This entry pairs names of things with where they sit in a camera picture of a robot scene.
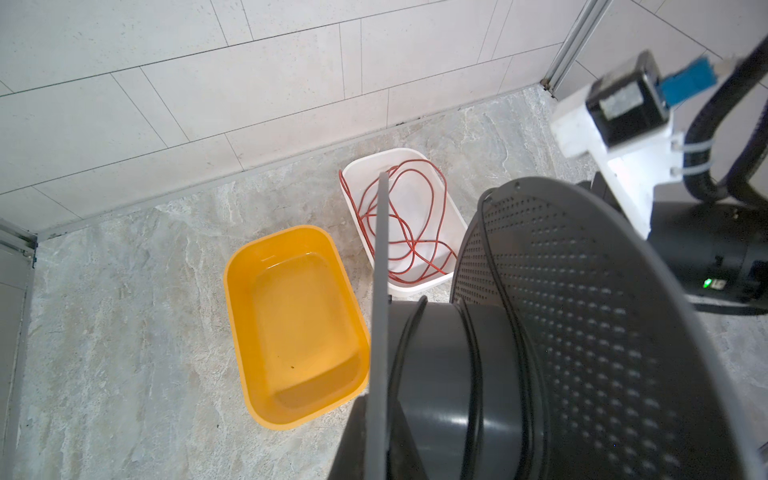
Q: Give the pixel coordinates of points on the aluminium corner post right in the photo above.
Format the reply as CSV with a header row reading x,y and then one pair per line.
x,y
586,22

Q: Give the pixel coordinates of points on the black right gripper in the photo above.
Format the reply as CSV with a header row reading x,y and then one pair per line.
x,y
715,250

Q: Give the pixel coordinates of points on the yellow plastic tray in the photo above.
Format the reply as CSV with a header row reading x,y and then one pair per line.
x,y
300,339

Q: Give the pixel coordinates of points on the white plastic tray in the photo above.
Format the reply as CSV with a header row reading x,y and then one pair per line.
x,y
425,228

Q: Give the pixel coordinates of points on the grey perforated cable spool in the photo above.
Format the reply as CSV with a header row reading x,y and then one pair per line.
x,y
566,350

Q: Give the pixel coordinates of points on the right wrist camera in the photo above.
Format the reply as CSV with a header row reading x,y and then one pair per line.
x,y
624,120

